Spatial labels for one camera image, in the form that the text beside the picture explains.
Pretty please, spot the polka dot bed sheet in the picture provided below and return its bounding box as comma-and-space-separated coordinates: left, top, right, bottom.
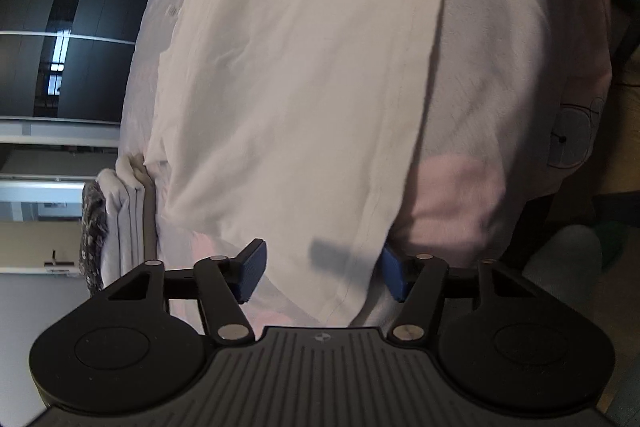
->
119, 0, 614, 329

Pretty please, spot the grey green cloth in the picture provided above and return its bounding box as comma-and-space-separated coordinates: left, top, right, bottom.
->
522, 226, 607, 308

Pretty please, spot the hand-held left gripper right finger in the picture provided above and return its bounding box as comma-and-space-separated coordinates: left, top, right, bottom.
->
382, 247, 539, 343

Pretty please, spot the dark wardrobe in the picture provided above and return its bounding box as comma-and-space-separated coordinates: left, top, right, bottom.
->
0, 0, 162, 124

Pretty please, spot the dark floral cloth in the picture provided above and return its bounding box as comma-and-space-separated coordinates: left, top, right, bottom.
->
79, 181, 109, 296

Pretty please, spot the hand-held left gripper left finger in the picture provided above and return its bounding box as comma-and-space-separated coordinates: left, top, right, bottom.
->
107, 238, 267, 343

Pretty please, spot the white shirt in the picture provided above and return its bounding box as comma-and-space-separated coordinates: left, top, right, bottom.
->
144, 0, 455, 329

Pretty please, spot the folded white cloth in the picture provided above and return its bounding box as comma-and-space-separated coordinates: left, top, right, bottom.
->
96, 153, 159, 290

